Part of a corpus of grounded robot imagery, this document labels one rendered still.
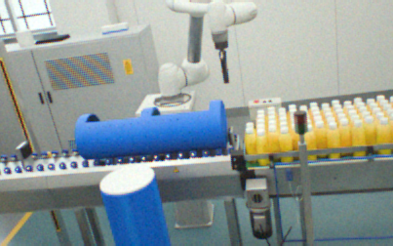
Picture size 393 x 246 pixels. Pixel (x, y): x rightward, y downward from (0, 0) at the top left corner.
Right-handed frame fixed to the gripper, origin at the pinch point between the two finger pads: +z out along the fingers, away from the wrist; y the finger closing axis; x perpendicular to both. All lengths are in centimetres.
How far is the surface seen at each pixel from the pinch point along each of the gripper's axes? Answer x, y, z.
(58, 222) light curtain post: 148, 29, 108
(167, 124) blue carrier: 35.2, -13.0, 19.6
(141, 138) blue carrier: 51, -15, 26
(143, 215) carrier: 43, -59, 48
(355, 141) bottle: -64, -20, 37
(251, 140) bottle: -10.7, -16.6, 32.3
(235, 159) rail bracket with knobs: -1.8, -25.5, 38.9
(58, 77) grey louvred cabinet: 180, 150, 23
